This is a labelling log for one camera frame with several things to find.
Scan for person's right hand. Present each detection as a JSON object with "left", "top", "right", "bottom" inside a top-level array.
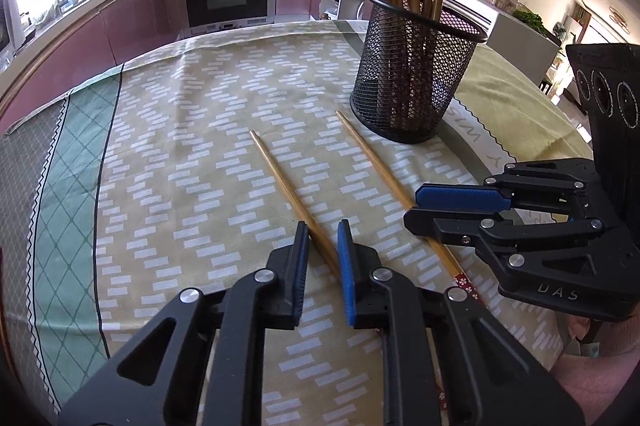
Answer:
[{"left": 566, "top": 316, "right": 603, "bottom": 348}]

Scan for black mesh utensil holder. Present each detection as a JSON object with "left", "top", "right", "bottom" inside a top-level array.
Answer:
[{"left": 349, "top": 0, "right": 487, "bottom": 145}]

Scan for patterned tablecloth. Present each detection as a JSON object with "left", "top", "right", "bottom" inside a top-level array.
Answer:
[{"left": 1, "top": 21, "right": 590, "bottom": 424}]

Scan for white microwave oven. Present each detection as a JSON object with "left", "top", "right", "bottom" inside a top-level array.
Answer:
[{"left": 0, "top": 0, "right": 25, "bottom": 64}]

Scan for black camera box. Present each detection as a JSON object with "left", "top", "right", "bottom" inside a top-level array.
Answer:
[{"left": 565, "top": 42, "right": 640, "bottom": 207}]

